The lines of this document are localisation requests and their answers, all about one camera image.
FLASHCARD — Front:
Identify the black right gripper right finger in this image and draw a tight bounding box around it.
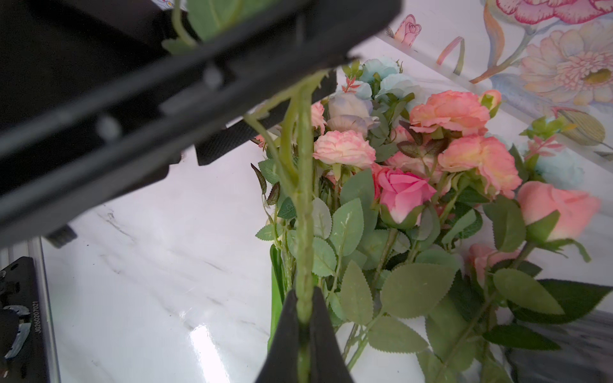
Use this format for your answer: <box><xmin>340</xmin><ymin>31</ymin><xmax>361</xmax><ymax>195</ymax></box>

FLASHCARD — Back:
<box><xmin>309</xmin><ymin>287</ymin><xmax>354</xmax><ymax>383</ymax></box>

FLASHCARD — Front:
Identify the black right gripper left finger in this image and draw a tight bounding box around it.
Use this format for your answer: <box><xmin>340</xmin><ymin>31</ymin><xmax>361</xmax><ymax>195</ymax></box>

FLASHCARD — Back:
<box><xmin>255</xmin><ymin>290</ymin><xmax>300</xmax><ymax>383</ymax></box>

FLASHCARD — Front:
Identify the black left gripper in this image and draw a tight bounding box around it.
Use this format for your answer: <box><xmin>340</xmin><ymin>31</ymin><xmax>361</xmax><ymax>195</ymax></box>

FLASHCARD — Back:
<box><xmin>1</xmin><ymin>1</ymin><xmax>402</xmax><ymax>247</ymax></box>

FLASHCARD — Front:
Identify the coral pink rose spray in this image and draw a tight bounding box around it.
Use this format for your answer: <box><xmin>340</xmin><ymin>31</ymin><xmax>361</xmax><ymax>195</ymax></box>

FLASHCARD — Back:
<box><xmin>244</xmin><ymin>70</ymin><xmax>329</xmax><ymax>382</ymax></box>

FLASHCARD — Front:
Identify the bunch of artificial flowers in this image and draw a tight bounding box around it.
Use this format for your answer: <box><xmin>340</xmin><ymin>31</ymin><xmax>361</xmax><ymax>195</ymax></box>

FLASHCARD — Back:
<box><xmin>254</xmin><ymin>60</ymin><xmax>612</xmax><ymax>382</ymax></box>

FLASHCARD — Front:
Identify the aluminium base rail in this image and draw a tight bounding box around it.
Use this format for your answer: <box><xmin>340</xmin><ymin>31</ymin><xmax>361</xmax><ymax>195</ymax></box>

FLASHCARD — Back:
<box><xmin>28</xmin><ymin>237</ymin><xmax>62</xmax><ymax>383</ymax></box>

